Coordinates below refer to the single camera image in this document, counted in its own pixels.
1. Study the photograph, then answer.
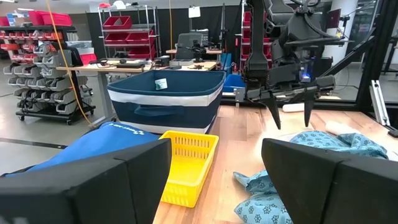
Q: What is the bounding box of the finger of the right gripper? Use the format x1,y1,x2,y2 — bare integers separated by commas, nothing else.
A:
262,93,282,130
303,91,316,128

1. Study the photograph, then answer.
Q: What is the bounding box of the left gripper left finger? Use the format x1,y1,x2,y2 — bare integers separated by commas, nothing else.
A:
0,138,172,224

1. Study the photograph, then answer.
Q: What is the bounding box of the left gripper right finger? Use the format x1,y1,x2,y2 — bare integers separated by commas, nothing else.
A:
261,138,398,224

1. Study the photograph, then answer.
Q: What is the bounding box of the dark blue scrub garment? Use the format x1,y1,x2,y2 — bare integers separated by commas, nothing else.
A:
4,121,161,179

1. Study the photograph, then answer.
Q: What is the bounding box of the light blue patterned hospital gown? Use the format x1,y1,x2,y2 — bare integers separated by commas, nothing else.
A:
233,130,389,224

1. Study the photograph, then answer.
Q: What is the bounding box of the blue plastic bin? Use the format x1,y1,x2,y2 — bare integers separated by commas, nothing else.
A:
223,73,247,93

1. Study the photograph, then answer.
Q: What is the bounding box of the yellow plastic basket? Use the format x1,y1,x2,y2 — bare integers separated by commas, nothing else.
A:
158,130,220,208

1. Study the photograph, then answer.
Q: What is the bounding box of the navy white striped fabric basket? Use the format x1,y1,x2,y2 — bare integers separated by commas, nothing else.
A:
107,70,227,135

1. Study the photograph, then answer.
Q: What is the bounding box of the large red bin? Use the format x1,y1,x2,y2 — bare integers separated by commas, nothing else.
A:
27,10,73,27

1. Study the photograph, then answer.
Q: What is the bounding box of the small silver metal block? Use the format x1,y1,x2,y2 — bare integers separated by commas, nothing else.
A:
233,87,246,104

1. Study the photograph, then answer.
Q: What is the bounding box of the rack of red bins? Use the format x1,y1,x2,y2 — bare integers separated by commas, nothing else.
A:
240,11,273,70

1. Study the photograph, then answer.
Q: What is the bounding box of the black office chair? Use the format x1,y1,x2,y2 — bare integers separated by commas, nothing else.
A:
175,32,205,62

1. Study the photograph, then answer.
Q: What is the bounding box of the black cart with grey bins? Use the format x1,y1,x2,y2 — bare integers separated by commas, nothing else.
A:
0,26,96,126

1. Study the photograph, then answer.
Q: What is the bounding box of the wooden desk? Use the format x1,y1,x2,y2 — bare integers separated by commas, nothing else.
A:
55,60,218,125

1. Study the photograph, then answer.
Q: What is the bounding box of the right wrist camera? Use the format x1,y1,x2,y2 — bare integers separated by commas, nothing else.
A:
298,58,315,84

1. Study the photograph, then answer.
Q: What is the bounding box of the silver aluminium bracket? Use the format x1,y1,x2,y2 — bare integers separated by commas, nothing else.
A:
369,80,391,127

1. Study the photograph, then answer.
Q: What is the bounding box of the thin yellow hanging cable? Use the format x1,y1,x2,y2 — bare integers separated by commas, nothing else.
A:
169,0,174,51

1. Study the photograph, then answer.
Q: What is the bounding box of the wire shelf with red bins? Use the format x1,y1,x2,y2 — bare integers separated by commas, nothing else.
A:
98,4,162,60

